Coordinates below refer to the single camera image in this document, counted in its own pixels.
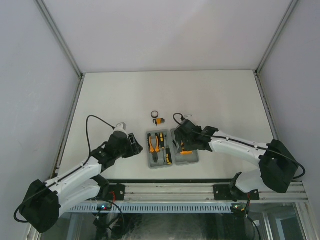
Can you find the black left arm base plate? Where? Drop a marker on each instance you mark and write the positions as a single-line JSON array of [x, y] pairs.
[[112, 192]]

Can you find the grey plastic tool case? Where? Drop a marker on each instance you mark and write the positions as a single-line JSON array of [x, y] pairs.
[[169, 142]]

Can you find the black electrical tape roll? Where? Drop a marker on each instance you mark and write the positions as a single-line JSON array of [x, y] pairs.
[[154, 114]]

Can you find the grey slotted cable duct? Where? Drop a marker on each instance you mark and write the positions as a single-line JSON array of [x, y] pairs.
[[152, 208]]

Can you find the aluminium front rail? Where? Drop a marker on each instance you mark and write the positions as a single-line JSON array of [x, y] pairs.
[[202, 193]]

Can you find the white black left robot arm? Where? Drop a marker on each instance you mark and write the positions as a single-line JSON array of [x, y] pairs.
[[45, 202]]

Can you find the long black yellow screwdriver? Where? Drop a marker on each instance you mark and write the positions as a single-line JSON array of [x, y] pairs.
[[162, 145]]

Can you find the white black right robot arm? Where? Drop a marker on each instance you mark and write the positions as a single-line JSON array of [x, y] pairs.
[[275, 166]]

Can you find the short yellow black screwdriver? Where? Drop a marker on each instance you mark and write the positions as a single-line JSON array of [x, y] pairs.
[[168, 156]]

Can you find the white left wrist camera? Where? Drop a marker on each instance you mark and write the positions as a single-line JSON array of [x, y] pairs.
[[121, 127]]

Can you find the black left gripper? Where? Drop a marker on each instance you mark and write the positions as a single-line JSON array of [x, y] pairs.
[[134, 149]]

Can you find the right aluminium frame post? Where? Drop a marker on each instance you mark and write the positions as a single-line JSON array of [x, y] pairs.
[[277, 34]]

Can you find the orange hex key set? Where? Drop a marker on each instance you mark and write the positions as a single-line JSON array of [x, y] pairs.
[[158, 121]]

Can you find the aluminium frame post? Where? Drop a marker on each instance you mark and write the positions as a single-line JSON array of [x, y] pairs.
[[277, 34], [53, 27]]

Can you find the orange black pliers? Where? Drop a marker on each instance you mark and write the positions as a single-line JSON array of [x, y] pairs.
[[154, 150]]

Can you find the left aluminium frame post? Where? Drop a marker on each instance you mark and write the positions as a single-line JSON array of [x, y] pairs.
[[53, 27]]

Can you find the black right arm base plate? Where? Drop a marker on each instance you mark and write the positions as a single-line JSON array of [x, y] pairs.
[[223, 192]]

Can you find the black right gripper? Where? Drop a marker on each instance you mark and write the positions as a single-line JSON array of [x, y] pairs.
[[180, 137]]

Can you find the orange tape measure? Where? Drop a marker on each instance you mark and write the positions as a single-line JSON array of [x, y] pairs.
[[181, 148]]

